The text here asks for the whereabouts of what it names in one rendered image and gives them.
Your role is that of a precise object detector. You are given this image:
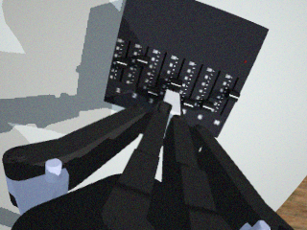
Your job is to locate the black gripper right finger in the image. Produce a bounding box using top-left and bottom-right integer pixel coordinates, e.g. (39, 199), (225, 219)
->
(161, 92), (294, 230)

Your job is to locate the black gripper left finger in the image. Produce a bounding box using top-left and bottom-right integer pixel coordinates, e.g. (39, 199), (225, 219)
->
(2, 89), (174, 230)

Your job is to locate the black lighting desk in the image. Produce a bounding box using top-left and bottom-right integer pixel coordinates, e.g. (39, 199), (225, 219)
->
(104, 0), (269, 138)

